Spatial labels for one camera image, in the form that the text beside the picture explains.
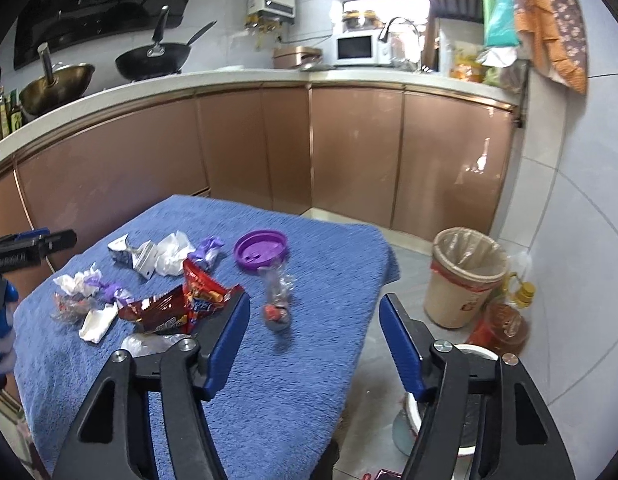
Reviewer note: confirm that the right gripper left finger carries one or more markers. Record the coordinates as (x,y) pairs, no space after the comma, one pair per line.
(111,438)

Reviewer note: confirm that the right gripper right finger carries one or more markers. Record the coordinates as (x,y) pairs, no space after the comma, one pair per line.
(517,435)

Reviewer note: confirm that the white tissue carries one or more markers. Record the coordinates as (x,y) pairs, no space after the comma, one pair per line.
(171,252)
(97,323)

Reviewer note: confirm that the blue milk carton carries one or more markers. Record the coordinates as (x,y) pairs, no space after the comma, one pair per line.
(141,259)

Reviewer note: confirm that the clear plastic bag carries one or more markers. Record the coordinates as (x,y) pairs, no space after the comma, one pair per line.
(141,344)

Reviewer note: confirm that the white trash bin black liner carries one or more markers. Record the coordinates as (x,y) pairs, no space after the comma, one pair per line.
(409,423)

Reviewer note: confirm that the beige trash bin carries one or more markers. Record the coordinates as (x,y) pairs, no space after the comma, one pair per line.
(466,266)

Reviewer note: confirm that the brown kitchen cabinets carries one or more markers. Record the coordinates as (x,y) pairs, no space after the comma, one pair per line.
(412,161)

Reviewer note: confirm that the blue gloved left hand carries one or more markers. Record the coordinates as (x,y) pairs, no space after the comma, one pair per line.
(8,299)

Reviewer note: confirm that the clear wrapper red strip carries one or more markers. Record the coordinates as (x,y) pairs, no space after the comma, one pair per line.
(71,309)

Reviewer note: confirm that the purple crumpled glove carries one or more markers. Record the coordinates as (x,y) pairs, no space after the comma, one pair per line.
(111,293)

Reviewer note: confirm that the cooking oil bottle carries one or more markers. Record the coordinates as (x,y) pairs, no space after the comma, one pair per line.
(504,326)

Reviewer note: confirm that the blue terry towel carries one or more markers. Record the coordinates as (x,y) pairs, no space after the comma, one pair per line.
(285,391)

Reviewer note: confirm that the red snack wrapper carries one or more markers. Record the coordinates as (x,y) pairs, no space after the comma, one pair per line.
(179,310)

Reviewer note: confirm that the purple glove near tissue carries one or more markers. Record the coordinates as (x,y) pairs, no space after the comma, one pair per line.
(206,253)

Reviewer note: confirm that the clear wrapper with red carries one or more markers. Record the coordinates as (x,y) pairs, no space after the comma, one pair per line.
(276,312)

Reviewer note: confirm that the black frying pan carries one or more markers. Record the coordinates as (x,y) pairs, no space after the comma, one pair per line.
(159,58)

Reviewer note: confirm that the purple plastic lid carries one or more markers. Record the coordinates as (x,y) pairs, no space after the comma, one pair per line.
(260,249)

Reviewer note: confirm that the black range hood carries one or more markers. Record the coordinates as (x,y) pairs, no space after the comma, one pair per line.
(65,23)

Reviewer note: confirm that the brown rice cooker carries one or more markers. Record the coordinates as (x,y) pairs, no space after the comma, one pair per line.
(288,58)

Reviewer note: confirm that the white microwave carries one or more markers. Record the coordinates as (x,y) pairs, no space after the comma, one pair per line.
(361,48)

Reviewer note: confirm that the orange patterned hanging cloth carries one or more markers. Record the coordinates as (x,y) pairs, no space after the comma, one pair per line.
(553,34)

